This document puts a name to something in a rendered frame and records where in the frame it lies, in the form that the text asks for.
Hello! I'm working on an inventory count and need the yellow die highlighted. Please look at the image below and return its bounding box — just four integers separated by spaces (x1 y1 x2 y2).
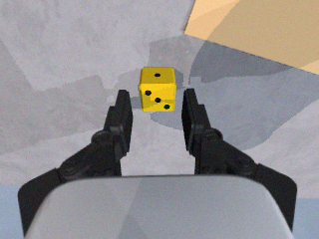
139 68 176 112

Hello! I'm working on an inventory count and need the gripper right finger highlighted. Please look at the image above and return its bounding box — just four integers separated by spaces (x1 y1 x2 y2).
181 89 297 233

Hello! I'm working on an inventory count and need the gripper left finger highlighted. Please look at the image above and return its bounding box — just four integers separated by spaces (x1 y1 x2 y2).
17 90 133 239

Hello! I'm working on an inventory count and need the tan flat mat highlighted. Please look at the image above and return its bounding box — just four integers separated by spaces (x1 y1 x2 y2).
183 0 319 75

